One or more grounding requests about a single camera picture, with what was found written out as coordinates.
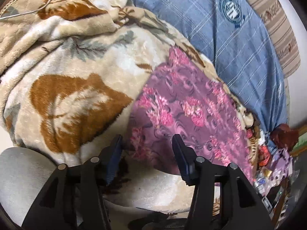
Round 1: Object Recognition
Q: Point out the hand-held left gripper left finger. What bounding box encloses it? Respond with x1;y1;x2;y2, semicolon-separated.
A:
21;134;124;230

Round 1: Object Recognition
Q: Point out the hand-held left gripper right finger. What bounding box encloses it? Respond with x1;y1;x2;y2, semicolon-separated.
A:
171;134;275;230

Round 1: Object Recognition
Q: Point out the purple floral shirt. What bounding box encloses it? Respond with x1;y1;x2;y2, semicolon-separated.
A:
130;46;256;185

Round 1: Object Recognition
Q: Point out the red foil packet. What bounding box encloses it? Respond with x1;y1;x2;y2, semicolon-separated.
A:
258;146;272;166

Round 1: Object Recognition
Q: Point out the clear plastic bag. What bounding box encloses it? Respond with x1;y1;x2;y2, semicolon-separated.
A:
254;168;274;194

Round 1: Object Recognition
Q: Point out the grey fabric seat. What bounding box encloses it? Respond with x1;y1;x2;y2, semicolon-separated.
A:
0;147;83;223

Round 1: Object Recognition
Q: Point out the lilac floral garment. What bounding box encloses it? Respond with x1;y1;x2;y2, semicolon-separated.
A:
269;149;294;180

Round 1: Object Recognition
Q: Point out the beige leaf-print blanket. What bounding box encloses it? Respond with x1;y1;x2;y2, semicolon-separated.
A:
0;0;262;218

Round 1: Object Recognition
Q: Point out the dark red cloth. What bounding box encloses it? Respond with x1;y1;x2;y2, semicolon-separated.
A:
271;124;299;151

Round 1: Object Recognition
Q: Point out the striped beige cushion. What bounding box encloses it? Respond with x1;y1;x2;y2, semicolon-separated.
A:
234;0;301;78

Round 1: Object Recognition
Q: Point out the white charging cable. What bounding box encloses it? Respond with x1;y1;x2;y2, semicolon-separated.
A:
0;0;60;21

